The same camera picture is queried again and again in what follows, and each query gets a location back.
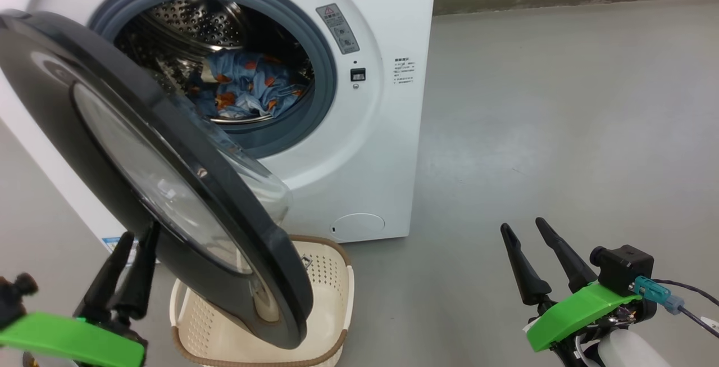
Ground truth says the blue cartoon print garment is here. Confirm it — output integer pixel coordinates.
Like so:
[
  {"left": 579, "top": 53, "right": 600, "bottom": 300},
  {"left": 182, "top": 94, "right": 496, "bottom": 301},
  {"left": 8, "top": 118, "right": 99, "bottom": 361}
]
[{"left": 188, "top": 49, "right": 310, "bottom": 120}]

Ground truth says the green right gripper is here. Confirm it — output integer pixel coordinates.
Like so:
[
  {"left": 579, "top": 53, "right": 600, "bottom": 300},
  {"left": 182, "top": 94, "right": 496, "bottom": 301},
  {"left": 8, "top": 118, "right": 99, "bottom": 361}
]
[{"left": 500, "top": 217, "right": 657, "bottom": 367}]

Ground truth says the black cable with teal plug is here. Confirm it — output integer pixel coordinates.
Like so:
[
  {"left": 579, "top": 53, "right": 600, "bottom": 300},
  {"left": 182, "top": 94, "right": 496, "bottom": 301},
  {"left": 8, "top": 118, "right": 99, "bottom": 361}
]
[{"left": 635, "top": 276, "right": 719, "bottom": 339}]

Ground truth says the washing machine glass door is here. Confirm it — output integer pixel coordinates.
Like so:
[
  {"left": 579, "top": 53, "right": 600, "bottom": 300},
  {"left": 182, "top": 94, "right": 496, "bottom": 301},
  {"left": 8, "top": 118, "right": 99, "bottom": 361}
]
[{"left": 0, "top": 10, "right": 314, "bottom": 350}]

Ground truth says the blue QR code sticker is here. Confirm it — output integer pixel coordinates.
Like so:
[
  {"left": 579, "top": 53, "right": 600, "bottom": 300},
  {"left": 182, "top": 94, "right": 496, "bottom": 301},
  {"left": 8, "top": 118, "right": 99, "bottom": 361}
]
[{"left": 103, "top": 236, "right": 138, "bottom": 266}]

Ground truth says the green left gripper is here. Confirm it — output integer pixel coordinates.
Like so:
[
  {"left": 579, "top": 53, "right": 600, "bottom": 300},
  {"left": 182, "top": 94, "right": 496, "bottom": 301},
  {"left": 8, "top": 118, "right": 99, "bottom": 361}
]
[{"left": 0, "top": 221, "right": 161, "bottom": 367}]

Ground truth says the grey warning sticker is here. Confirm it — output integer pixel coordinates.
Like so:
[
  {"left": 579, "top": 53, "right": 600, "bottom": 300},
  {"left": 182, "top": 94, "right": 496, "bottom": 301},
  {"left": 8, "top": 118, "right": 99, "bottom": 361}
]
[{"left": 316, "top": 3, "right": 360, "bottom": 55}]

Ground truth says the round white filter cover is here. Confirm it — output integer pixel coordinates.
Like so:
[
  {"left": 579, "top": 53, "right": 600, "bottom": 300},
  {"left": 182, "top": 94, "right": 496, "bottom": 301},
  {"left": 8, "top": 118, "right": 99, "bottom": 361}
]
[{"left": 330, "top": 213, "right": 386, "bottom": 241}]

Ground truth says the cream perforated laundry basket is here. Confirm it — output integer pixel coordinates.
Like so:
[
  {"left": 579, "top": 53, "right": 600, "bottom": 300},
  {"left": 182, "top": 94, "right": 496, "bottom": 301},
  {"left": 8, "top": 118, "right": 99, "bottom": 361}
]
[{"left": 170, "top": 235, "right": 354, "bottom": 367}]

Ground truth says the white front-load washing machine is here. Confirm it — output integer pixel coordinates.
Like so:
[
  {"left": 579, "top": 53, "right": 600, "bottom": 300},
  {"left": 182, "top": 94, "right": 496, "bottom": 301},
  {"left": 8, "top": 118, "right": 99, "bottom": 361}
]
[{"left": 0, "top": 0, "right": 438, "bottom": 244}]

